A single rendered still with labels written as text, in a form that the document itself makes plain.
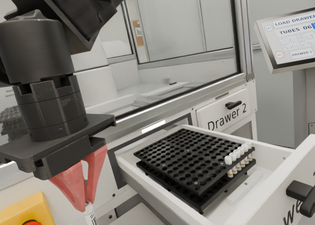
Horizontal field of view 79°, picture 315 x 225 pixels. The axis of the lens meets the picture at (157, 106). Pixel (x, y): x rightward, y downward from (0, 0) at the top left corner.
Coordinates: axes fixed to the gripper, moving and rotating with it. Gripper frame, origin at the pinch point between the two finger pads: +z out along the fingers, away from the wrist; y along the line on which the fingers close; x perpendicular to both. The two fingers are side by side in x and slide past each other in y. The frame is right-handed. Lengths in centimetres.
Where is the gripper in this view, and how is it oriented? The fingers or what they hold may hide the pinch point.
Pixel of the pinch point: (83, 200)
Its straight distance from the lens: 26.9
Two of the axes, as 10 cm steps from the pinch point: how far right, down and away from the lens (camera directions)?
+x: 8.4, 0.1, -5.4
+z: 1.6, 9.5, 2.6
